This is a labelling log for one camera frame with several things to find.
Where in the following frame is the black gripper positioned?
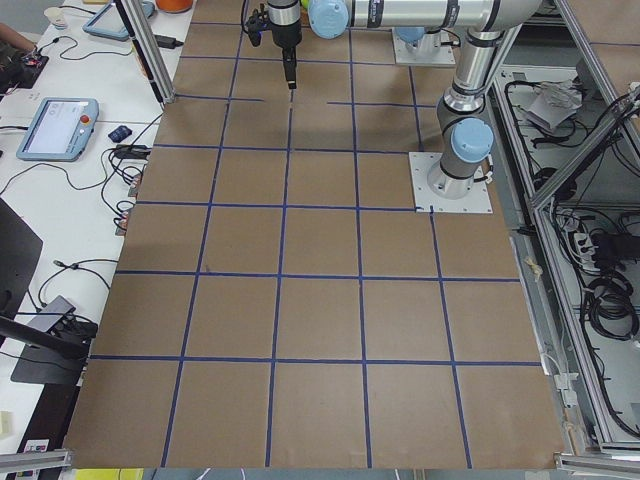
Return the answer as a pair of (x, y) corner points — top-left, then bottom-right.
(271, 21), (302, 90)

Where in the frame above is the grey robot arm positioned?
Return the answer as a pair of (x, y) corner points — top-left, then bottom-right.
(241, 0), (540, 200)
(394, 26), (442, 45)

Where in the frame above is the black power adapter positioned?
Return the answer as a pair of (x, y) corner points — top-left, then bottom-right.
(154, 34), (184, 49)

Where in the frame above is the orange cylindrical container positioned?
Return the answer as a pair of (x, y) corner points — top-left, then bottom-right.
(155, 0), (194, 14)

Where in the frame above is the dark blue checkered pouch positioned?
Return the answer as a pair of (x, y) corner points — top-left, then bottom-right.
(108, 125), (132, 143)

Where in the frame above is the blue teach pendant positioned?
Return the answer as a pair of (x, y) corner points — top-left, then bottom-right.
(16, 97), (100, 162)
(82, 1), (134, 41)

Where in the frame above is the white power strip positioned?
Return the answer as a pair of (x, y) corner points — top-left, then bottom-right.
(569, 231), (596, 270)

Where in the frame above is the grey box device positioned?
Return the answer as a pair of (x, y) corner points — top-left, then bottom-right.
(27, 295), (76, 332)

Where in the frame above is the black monitor stand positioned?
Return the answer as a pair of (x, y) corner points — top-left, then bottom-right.
(1, 202), (98, 386)

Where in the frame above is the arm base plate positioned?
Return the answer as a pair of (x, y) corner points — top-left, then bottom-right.
(409, 152), (493, 214)
(392, 29), (456, 68)

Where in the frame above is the aluminium frame post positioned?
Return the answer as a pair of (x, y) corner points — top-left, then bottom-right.
(114, 0), (175, 105)

